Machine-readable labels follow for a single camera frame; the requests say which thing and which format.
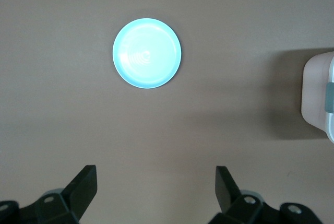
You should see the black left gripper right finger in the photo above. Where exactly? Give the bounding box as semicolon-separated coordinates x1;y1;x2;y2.
211;166;323;224

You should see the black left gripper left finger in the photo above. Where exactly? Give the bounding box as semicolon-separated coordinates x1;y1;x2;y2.
0;165;98;224

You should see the white lidded storage box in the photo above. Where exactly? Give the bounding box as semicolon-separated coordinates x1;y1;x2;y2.
300;51;334;144

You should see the light blue round plate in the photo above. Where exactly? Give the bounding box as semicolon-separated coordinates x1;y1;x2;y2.
112;17;183;89

